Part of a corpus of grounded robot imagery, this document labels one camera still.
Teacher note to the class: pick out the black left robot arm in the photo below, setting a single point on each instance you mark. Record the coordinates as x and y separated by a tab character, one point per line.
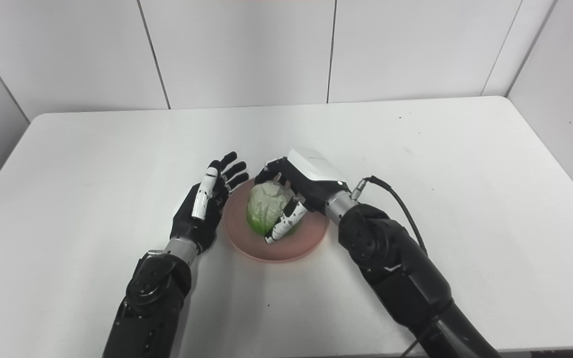
152	298

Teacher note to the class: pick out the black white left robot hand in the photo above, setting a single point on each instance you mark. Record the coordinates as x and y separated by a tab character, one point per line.
197	219

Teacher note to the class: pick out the pink round plate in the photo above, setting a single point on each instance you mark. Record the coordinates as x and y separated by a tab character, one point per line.
276	246

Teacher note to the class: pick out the green white toy cabbage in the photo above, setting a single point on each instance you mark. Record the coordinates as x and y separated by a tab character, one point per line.
266	206

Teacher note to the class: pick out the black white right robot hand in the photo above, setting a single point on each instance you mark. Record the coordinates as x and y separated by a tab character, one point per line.
311	179

